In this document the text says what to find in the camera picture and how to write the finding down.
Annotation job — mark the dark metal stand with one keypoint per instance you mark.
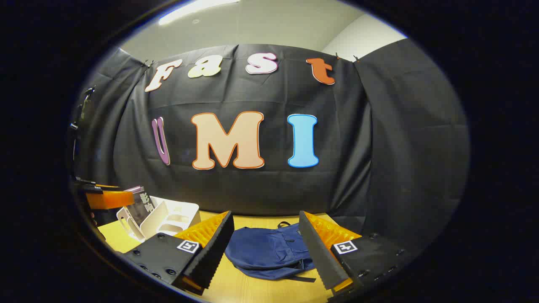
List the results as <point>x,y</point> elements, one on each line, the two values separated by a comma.
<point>84,109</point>

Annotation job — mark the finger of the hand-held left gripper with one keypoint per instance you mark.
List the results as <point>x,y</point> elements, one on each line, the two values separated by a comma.
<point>105,198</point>

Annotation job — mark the black backdrop cloth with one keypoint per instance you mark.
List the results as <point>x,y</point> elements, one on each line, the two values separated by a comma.
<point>273,189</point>

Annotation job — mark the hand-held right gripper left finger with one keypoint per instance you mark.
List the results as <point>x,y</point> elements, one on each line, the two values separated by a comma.
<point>214,252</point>

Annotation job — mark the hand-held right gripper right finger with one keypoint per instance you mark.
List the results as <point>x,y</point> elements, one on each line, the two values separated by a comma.
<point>322,256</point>

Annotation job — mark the white bookshelf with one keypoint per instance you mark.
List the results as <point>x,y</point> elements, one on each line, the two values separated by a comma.
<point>156,223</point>

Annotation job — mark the blue schoolbag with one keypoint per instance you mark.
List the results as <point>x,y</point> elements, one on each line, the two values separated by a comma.
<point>261,252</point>

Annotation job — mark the black book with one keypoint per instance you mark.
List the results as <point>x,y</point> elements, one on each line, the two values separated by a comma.
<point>141,206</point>

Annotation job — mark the pink book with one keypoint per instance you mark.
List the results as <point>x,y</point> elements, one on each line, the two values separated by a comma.
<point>134,189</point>

